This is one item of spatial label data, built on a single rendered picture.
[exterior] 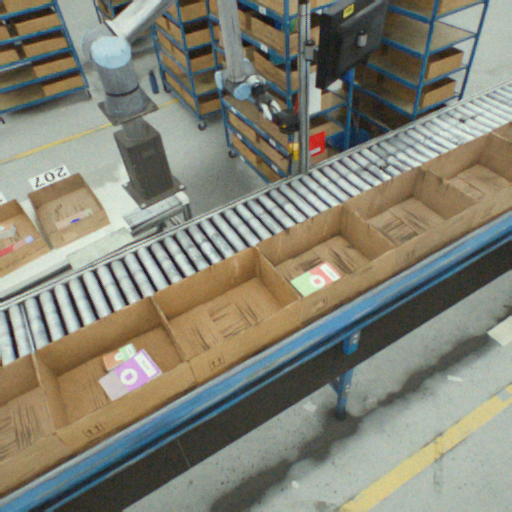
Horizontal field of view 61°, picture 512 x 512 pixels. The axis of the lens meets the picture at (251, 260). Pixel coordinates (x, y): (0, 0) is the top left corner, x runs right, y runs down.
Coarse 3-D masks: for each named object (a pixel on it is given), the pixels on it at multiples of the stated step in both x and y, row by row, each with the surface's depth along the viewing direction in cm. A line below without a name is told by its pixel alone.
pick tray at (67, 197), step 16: (80, 176) 228; (32, 192) 221; (48, 192) 226; (64, 192) 231; (80, 192) 232; (48, 208) 225; (64, 208) 224; (80, 208) 223; (96, 208) 222; (48, 224) 217; (80, 224) 204; (96, 224) 209; (64, 240) 204
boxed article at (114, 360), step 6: (126, 348) 144; (132, 348) 143; (114, 354) 142; (120, 354) 142; (126, 354) 142; (132, 354) 142; (108, 360) 141; (114, 360) 141; (120, 360) 141; (108, 366) 140; (114, 366) 139
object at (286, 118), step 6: (276, 114) 204; (282, 114) 203; (288, 114) 203; (294, 114) 205; (276, 120) 204; (282, 120) 203; (288, 120) 205; (294, 120) 206; (282, 126) 209; (288, 126) 209
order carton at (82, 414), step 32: (96, 320) 138; (128, 320) 144; (160, 320) 148; (64, 352) 139; (96, 352) 146; (160, 352) 146; (64, 384) 141; (96, 384) 140; (160, 384) 125; (192, 384) 134; (64, 416) 131; (96, 416) 119; (128, 416) 127
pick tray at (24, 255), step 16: (0, 208) 217; (16, 208) 222; (0, 224) 220; (16, 224) 219; (32, 224) 213; (0, 240) 212; (16, 240) 211; (32, 240) 196; (16, 256) 195; (32, 256) 200; (0, 272) 194
